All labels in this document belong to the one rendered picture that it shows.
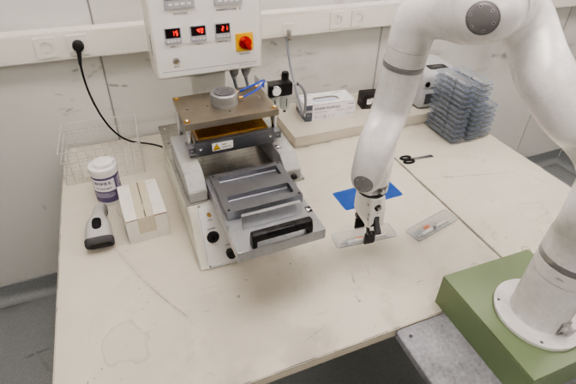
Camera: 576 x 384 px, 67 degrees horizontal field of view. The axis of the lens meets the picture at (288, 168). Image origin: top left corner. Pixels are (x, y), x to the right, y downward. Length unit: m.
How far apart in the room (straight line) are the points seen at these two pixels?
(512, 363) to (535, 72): 0.60
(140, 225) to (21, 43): 0.75
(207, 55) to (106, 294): 0.72
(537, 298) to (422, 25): 0.62
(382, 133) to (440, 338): 0.52
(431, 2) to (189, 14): 0.69
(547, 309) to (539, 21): 0.58
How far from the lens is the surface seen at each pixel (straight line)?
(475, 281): 1.20
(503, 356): 1.12
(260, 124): 1.27
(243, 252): 0.99
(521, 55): 0.91
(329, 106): 1.85
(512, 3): 0.81
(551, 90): 0.87
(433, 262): 1.34
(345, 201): 1.49
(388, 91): 0.98
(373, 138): 0.99
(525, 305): 1.12
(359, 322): 1.16
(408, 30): 0.93
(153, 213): 1.32
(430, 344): 1.16
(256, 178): 1.18
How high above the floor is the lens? 1.67
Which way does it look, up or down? 35 degrees down
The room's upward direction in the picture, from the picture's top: 2 degrees clockwise
